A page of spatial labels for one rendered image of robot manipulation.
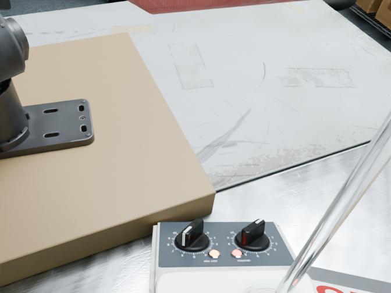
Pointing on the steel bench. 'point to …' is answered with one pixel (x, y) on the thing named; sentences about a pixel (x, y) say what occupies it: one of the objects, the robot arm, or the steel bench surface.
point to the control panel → (283, 253)
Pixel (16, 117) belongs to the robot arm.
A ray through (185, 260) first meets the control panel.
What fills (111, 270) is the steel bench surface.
